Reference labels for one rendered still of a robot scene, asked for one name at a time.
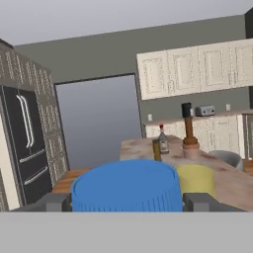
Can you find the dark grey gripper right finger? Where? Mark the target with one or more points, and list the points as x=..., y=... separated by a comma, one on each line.
x=201, y=201

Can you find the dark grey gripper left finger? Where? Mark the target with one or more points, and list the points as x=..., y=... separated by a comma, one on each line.
x=52, y=201

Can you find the jar with blue ribbed lid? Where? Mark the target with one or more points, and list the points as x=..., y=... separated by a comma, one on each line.
x=126, y=186

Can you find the olive green bottle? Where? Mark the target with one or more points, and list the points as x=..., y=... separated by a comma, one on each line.
x=156, y=151

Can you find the clear bottle with red cap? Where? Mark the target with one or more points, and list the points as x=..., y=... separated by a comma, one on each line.
x=163, y=142

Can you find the grey patterned tall cabinet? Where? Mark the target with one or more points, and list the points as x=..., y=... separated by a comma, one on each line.
x=49, y=115

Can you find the pale yellow cylinder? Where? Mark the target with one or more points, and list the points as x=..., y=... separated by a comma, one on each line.
x=197, y=179

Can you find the grey round bowl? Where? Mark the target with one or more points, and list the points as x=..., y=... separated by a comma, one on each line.
x=227, y=158

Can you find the brown wooden mill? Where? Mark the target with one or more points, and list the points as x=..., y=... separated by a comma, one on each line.
x=190, y=136

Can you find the white base cupboards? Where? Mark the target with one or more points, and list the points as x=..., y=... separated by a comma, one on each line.
x=217, y=131

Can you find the grey built-in appliance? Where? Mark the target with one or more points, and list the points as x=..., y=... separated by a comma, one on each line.
x=249, y=136

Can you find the silver toaster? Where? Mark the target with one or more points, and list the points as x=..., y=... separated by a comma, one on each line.
x=205, y=110

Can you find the dark tall unit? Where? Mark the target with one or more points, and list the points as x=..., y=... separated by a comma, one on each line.
x=249, y=49

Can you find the white wall socket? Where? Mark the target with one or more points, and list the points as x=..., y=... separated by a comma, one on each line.
x=228, y=107
x=150, y=117

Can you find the white wall cupboards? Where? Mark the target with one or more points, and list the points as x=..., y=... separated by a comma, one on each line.
x=197, y=70

